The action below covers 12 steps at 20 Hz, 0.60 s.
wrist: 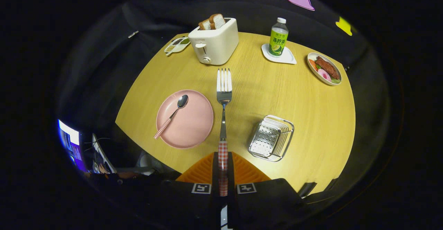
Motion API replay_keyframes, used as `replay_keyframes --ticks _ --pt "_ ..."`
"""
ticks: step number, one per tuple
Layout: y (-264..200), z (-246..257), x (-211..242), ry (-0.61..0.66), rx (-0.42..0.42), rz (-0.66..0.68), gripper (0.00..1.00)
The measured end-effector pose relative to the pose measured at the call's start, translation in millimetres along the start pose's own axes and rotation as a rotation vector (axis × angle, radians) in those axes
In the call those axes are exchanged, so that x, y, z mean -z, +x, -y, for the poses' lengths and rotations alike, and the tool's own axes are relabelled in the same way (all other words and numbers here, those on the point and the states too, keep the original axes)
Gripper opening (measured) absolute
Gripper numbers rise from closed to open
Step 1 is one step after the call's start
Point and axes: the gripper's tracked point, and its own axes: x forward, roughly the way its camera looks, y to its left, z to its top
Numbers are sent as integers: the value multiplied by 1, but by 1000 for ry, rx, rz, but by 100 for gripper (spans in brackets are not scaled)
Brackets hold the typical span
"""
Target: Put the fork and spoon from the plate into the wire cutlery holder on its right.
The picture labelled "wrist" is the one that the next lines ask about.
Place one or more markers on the orange carrot slice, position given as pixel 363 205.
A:
pixel 312 64

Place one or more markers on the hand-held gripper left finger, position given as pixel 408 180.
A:
pixel 214 174

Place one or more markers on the pink round food slice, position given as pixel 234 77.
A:
pixel 324 75

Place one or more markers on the perforated metal basket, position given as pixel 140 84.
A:
pixel 266 140

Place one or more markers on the white divided condiment tray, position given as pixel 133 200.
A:
pixel 176 46

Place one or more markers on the large bread slice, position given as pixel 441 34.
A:
pixel 218 20

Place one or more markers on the brown meat piece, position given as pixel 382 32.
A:
pixel 327 67

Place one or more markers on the pink plate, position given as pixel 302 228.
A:
pixel 193 126

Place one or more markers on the white metal frame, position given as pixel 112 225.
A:
pixel 104 157

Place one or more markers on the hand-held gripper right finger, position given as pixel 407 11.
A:
pixel 231 174

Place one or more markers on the white coaster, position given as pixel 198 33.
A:
pixel 289 60

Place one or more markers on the white rounded object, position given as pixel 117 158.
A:
pixel 147 162

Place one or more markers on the lit computer screen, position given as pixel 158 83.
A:
pixel 71 143

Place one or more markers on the small bread slice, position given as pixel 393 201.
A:
pixel 205 25

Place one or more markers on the white food plate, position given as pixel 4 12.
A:
pixel 314 72

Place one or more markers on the green tea bottle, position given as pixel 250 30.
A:
pixel 278 41

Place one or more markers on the silver metal clip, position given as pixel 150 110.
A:
pixel 133 34

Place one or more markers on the white toaster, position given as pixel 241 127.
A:
pixel 218 43

